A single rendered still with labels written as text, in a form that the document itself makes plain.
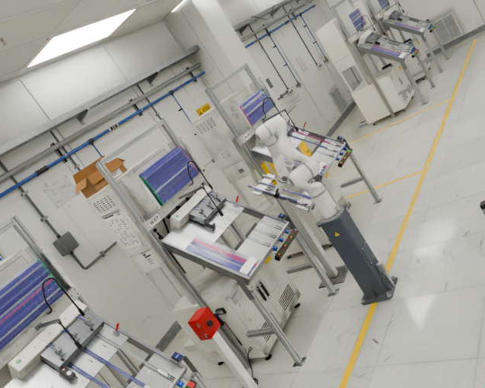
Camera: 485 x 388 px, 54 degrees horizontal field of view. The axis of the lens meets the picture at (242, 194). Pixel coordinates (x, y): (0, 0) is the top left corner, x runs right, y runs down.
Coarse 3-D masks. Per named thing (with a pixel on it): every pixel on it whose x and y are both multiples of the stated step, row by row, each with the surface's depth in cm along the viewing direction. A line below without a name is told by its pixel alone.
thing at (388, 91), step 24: (336, 24) 712; (360, 24) 728; (336, 48) 722; (360, 48) 705; (384, 48) 709; (408, 48) 721; (360, 72) 724; (384, 72) 741; (408, 72) 688; (360, 96) 742; (384, 96) 724; (408, 96) 740
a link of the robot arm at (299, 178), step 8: (296, 168) 325; (304, 168) 322; (296, 176) 320; (304, 176) 321; (312, 176) 324; (296, 184) 321; (304, 184) 321; (312, 184) 326; (320, 184) 327; (312, 192) 326; (320, 192) 325
